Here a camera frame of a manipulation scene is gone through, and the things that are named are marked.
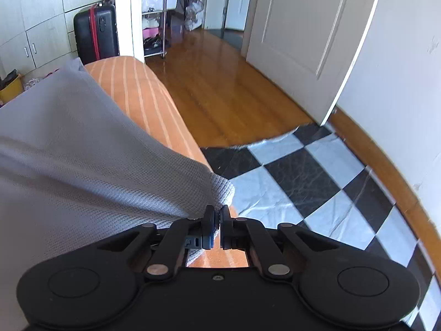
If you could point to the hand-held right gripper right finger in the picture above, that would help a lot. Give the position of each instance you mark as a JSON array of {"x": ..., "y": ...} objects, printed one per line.
[{"x": 226, "y": 234}]

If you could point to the grey waffle-knit shirt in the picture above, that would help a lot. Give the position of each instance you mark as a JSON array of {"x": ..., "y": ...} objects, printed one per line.
[{"x": 86, "y": 162}]

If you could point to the yellow bin with black liner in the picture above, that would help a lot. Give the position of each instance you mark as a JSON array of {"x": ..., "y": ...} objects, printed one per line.
[{"x": 10, "y": 91}]

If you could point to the black suitcase with red trim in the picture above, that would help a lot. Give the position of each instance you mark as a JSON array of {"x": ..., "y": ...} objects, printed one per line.
[{"x": 103, "y": 31}]

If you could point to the metal shelf cart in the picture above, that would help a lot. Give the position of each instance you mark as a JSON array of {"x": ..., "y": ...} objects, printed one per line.
[{"x": 165, "y": 7}]

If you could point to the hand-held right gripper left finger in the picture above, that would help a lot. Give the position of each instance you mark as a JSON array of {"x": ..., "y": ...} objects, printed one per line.
[{"x": 208, "y": 234}]

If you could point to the black white checkered floor mat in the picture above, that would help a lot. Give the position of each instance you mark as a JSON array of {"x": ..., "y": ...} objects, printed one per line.
[{"x": 293, "y": 176}]

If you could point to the clear plastic bag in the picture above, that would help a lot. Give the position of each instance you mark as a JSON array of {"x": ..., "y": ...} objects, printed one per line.
[{"x": 194, "y": 15}]

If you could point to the white wardrobe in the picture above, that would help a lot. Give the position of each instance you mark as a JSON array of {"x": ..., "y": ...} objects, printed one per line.
[{"x": 44, "y": 7}]

